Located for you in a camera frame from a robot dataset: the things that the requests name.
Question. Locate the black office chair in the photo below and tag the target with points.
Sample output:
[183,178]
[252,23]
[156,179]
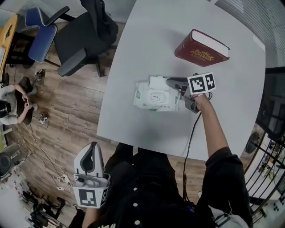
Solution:
[86,37]

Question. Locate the person's black clothing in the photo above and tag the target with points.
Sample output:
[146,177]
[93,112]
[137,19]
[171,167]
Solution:
[153,189]

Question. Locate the red hardcover book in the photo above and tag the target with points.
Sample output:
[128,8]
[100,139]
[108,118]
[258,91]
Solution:
[198,52]

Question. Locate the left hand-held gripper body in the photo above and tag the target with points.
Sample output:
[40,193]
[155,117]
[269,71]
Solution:
[89,197]

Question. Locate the blue padded chair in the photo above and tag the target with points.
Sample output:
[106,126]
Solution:
[42,42]

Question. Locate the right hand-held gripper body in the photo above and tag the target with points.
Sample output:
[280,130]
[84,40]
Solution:
[200,83]

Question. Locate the person's right forearm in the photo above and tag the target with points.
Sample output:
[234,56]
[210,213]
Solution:
[211,124]

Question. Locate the black round stool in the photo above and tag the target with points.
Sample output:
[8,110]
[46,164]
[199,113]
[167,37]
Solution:
[5,164]

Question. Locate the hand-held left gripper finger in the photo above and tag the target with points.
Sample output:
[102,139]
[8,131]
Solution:
[77,165]
[99,163]

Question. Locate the white power strip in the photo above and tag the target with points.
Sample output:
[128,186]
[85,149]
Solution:
[63,179]

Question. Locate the black metal railing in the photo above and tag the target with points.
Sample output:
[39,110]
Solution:
[265,169]

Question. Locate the person's left forearm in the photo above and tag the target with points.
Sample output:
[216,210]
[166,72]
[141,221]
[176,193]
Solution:
[92,219]

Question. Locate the white wet wipes pack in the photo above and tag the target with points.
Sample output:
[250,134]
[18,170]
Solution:
[155,104]

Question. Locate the yellow wooden desk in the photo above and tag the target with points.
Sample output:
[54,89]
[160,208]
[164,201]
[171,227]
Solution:
[6,37]

